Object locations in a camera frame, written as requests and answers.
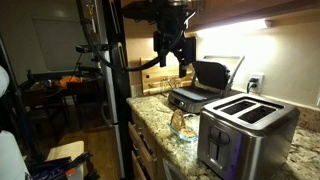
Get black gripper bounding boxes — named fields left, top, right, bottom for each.
left=152, top=30, right=198, bottom=79

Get toasted bread slice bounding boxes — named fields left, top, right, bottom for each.
left=169, top=108, right=187, bottom=132

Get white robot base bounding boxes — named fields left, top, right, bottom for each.
left=0, top=129, right=32, bottom=180

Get bread piece in dish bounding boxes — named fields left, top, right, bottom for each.
left=179, top=127, right=198, bottom=139

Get stainless steel two-slot toaster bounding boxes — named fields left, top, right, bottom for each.
left=197, top=93, right=301, bottom=180

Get wooden cutting board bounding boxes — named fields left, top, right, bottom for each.
left=139, top=57, right=194, bottom=97

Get black panini grill press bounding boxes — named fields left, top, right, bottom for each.
left=167, top=55, right=246, bottom=114

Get black steel refrigerator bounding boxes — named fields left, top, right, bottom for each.
left=96, top=0, right=135, bottom=180

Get clear glass dish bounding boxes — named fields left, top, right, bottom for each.
left=166, top=113, right=200, bottom=145

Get under-cabinet strip light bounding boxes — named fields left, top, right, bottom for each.
left=196, top=18, right=273, bottom=34

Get wooden lower drawer cabinet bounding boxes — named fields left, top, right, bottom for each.
left=128, top=109, right=201, bottom=180

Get dark wooden chair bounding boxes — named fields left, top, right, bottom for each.
left=65, top=79, right=108, bottom=132

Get wooden upper cabinet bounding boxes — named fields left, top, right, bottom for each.
left=185, top=0, right=320, bottom=33

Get orange object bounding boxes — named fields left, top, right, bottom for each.
left=57, top=75, right=83, bottom=89

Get light wooden stool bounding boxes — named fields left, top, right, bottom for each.
left=45, top=140, right=86, bottom=180

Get dark dining table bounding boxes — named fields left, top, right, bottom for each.
left=19, top=69, right=104, bottom=111

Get blue black clamp tools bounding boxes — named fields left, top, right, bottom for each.
left=28, top=151, right=100, bottom=180

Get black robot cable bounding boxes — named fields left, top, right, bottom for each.
left=75, top=0, right=188, bottom=73

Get black plug with cable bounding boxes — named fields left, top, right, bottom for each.
left=246, top=77, right=260, bottom=94

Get black stereo camera on stand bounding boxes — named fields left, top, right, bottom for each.
left=75, top=43, right=111, bottom=75

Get white wall outlet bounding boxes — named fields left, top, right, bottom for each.
left=248, top=72, right=266, bottom=95

